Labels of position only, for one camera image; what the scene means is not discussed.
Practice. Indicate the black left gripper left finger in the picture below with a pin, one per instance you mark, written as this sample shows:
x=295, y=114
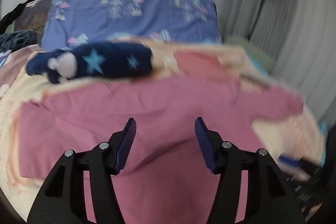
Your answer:
x=61, y=198

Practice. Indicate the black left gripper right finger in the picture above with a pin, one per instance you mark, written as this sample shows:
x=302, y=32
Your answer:
x=270, y=198

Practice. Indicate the pink garment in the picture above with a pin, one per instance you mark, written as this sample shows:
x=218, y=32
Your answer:
x=165, y=179

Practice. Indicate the dark teal clothing pile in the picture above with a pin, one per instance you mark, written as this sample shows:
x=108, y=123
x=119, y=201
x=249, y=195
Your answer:
x=17, y=40

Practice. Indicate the peach fleece blanket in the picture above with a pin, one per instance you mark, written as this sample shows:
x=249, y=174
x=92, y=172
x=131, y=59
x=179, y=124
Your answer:
x=297, y=135

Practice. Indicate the green pillow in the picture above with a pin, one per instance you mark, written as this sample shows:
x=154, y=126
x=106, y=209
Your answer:
x=262, y=61

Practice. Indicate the navy star-patterned garment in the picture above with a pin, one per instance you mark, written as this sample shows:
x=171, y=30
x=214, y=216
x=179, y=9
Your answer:
x=103, y=60

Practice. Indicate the salmon folded garment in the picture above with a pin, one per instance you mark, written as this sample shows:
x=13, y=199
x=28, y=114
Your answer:
x=203, y=65

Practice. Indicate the grey curtain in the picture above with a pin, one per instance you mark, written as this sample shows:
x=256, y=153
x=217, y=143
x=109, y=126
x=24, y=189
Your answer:
x=299, y=35

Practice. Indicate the blue patterned pillow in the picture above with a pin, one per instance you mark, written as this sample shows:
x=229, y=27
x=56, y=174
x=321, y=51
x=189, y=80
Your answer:
x=72, y=22

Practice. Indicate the black strap item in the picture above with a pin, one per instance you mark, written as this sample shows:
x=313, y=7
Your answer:
x=8, y=19

